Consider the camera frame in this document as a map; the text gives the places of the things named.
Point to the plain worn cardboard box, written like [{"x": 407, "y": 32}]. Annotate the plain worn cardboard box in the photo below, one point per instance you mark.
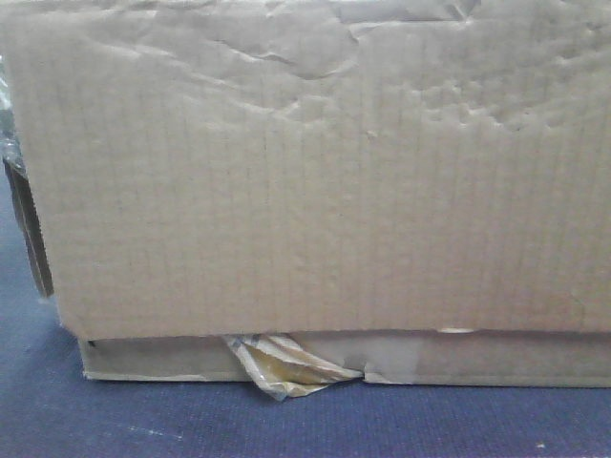
[{"x": 419, "y": 190}]

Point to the peeling packing tape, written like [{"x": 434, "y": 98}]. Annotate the peeling packing tape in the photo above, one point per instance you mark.
[{"x": 282, "y": 369}]

